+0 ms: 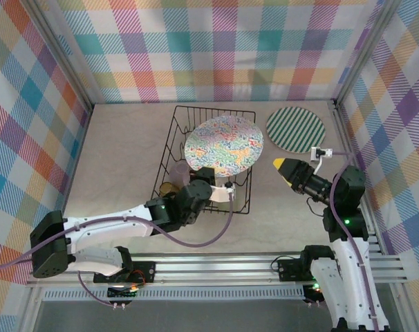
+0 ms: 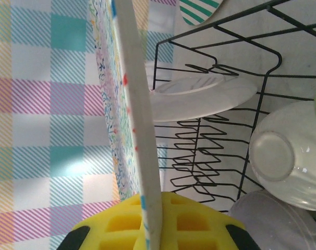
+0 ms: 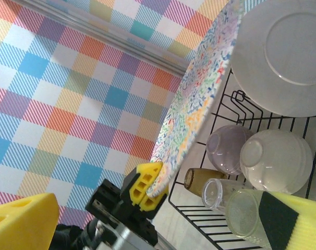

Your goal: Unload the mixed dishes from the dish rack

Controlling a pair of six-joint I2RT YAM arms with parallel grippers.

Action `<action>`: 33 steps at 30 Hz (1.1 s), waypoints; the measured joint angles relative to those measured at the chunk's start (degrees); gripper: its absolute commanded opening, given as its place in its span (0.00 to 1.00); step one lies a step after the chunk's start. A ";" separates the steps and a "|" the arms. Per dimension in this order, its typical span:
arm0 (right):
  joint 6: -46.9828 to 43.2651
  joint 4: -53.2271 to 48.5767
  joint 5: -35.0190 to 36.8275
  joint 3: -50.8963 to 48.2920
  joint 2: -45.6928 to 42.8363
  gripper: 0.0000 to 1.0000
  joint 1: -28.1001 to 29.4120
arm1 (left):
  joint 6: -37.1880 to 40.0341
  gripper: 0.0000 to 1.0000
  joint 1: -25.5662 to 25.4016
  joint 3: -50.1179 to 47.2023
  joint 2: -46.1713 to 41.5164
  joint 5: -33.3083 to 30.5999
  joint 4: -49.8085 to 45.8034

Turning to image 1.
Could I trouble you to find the amber textured glass cup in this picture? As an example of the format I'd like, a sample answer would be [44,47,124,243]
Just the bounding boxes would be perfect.
[160,182,181,199]

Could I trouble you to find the pink translucent cup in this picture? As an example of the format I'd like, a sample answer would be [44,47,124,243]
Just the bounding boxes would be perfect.
[169,162,190,190]

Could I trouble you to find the green striped plate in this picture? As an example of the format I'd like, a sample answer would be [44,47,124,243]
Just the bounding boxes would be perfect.
[266,106,326,155]

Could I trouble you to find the colourful squiggle pattern plate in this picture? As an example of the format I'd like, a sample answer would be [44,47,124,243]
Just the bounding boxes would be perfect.
[183,116,266,178]

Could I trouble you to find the black controller board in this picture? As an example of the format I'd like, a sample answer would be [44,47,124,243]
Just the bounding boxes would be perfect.
[303,282,330,302]
[106,284,140,301]

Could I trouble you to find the thin black gripper wire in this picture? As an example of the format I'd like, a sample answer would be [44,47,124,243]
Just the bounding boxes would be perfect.
[306,197,327,217]

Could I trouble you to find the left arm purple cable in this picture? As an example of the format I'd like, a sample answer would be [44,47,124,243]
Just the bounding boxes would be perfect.
[0,197,236,308]

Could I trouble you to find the black wire dish rack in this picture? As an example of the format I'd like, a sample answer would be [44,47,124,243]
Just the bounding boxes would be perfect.
[150,104,257,216]

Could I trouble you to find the aluminium side rail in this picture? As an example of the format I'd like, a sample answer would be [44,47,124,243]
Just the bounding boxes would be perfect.
[328,99,387,256]

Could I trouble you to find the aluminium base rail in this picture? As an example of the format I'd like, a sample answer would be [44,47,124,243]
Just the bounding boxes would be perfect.
[25,251,409,288]

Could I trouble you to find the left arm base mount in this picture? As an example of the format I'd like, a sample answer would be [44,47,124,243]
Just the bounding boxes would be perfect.
[93,261,158,285]

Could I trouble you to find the orange wires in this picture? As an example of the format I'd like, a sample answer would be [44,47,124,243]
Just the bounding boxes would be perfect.
[132,268,151,285]

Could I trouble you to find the slotted cable duct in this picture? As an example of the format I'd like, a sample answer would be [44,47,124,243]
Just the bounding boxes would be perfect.
[42,286,307,302]

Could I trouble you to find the thin black wire loop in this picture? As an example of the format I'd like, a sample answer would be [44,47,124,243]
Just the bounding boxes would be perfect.
[270,255,290,275]

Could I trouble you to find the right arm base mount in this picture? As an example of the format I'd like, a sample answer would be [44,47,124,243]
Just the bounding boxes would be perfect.
[277,257,316,283]

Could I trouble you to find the aluminium corner post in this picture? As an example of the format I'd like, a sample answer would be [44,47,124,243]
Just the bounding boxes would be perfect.
[335,0,404,104]
[28,0,95,110]

